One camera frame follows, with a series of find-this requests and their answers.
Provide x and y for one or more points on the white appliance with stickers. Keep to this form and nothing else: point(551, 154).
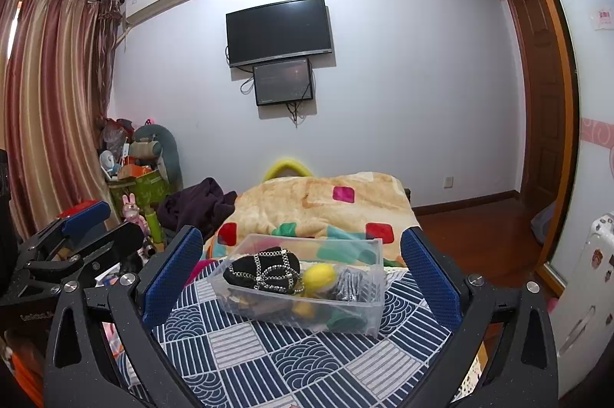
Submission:
point(590, 288)

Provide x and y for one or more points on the clear plastic storage box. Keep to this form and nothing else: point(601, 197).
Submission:
point(374, 317)

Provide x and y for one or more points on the white wall socket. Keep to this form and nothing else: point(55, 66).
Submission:
point(447, 182)

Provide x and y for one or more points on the pink cloth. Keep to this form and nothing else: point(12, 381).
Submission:
point(201, 271)

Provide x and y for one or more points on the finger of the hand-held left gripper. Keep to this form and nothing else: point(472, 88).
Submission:
point(117, 240)
point(86, 215)

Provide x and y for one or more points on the grey green plush toy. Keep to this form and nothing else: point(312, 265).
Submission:
point(158, 144)

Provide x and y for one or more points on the wall-mounted black television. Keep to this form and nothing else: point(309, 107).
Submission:
point(279, 31)

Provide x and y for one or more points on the green cardboard box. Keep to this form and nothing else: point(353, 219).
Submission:
point(144, 192)

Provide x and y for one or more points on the small white fan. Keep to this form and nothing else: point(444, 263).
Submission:
point(106, 161)

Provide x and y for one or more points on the dark plastic bag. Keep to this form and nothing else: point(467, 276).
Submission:
point(115, 132)

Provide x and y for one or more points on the striped red and beige curtain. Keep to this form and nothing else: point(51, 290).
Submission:
point(52, 111)

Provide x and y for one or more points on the wooden door frame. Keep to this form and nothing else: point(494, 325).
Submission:
point(568, 125)

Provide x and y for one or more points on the yellow fuzzy ball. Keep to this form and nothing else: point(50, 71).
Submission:
point(320, 279)

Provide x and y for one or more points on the paper wall note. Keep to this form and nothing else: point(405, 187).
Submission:
point(603, 19)

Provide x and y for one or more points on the blue and white patterned bedsheet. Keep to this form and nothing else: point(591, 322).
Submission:
point(297, 365)

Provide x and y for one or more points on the small black wall monitor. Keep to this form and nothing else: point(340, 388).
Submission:
point(283, 82)

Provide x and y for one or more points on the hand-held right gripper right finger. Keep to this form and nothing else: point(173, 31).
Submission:
point(431, 281)

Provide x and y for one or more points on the orange box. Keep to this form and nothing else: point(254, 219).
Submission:
point(136, 171)

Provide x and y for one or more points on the pink wall border sticker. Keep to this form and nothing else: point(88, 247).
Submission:
point(597, 134)

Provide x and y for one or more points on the green cylinder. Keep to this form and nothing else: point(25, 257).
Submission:
point(156, 228)

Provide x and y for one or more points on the grey striped cloth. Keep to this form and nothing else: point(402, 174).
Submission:
point(357, 286)

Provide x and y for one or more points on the dark purple clothing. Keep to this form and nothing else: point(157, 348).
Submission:
point(192, 206)

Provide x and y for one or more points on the peach printed blanket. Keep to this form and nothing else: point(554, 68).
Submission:
point(297, 202)

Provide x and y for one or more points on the yellow curved object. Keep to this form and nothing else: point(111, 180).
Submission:
point(286, 163)

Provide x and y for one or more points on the pink rabbit toy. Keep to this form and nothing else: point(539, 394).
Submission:
point(130, 209)

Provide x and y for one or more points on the green knitted glove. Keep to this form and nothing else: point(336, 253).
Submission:
point(346, 322)

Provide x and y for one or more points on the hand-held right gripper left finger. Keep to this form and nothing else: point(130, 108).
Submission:
point(172, 276)

